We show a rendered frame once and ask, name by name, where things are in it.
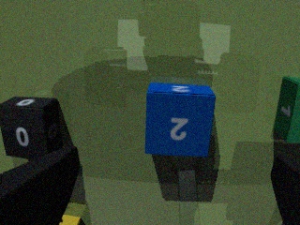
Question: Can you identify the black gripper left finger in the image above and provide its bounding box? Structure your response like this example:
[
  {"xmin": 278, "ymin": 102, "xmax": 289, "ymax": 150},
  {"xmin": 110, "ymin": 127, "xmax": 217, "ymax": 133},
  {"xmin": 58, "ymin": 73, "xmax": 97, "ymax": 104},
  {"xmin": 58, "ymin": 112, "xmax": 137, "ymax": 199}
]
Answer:
[{"xmin": 0, "ymin": 146, "xmax": 80, "ymax": 225}]

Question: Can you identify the green block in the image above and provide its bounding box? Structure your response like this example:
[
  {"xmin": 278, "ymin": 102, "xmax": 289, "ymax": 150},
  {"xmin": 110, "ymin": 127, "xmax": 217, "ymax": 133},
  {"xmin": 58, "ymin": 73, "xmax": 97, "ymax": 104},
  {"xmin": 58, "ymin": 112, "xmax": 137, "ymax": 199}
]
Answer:
[{"xmin": 274, "ymin": 76, "xmax": 300, "ymax": 143}]

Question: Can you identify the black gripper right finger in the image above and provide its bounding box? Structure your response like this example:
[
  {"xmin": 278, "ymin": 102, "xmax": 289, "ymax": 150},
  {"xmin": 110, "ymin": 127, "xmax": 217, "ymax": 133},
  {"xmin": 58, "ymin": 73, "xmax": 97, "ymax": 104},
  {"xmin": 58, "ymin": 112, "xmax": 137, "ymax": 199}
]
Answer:
[{"xmin": 270, "ymin": 155, "xmax": 300, "ymax": 225}]

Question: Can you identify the blue block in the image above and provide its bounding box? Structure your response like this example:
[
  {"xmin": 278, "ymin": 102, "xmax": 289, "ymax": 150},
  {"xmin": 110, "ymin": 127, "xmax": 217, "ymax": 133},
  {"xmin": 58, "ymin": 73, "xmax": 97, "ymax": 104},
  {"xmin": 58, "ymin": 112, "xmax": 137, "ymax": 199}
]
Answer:
[{"xmin": 145, "ymin": 82, "xmax": 215, "ymax": 158}]

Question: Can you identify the yellow block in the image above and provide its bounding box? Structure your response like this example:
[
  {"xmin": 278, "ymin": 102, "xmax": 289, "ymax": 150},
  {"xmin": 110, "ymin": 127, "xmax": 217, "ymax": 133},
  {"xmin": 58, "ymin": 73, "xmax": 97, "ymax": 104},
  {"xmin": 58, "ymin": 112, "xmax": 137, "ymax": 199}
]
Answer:
[{"xmin": 60, "ymin": 215, "xmax": 83, "ymax": 225}]

